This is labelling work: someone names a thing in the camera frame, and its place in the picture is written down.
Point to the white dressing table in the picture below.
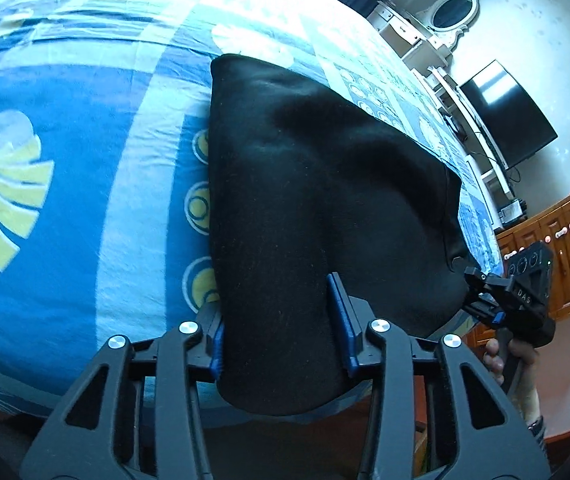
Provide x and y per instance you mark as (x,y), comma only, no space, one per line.
(395,30)

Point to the blue printed blanket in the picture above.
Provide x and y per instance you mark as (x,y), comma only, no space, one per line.
(90,210)

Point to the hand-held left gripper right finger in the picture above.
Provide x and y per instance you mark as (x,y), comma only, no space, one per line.
(342,320)

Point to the white television stand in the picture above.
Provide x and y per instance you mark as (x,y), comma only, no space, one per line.
(495,180)

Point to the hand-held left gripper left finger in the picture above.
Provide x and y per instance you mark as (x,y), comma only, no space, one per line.
(217,345)

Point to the person's right hand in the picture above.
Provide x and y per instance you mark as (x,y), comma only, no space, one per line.
(492,360)

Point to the person's right forearm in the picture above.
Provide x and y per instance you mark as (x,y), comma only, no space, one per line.
(527,405)

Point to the black pants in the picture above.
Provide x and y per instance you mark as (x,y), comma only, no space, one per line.
(305,200)

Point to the black television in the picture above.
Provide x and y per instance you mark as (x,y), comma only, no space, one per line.
(505,110)

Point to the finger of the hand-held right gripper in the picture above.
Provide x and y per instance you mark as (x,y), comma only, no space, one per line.
(480,310)
(482,280)

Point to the oval white-framed mirror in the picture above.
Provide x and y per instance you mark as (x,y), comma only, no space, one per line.
(452,10)

